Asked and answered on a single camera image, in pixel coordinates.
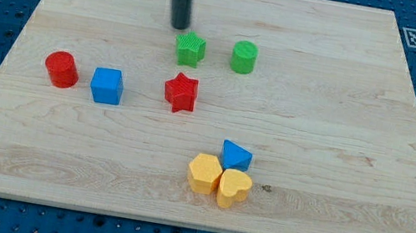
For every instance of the yellow hexagon block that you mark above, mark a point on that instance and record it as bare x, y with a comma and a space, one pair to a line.
204, 173

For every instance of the blue cube block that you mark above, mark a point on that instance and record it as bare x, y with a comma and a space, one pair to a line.
107, 86

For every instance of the red star block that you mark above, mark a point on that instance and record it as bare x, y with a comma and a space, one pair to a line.
181, 92

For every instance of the blue triangle block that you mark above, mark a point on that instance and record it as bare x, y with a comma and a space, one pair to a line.
233, 156

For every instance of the green star block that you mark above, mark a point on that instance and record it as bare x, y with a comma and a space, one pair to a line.
190, 49

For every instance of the wooden board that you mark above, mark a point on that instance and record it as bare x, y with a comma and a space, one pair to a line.
328, 113

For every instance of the green cylinder block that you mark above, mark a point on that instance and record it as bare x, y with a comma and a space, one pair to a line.
243, 57

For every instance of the yellow heart block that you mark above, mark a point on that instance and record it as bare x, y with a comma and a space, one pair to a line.
234, 186

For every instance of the red cylinder block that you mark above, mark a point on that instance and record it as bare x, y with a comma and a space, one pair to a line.
61, 69

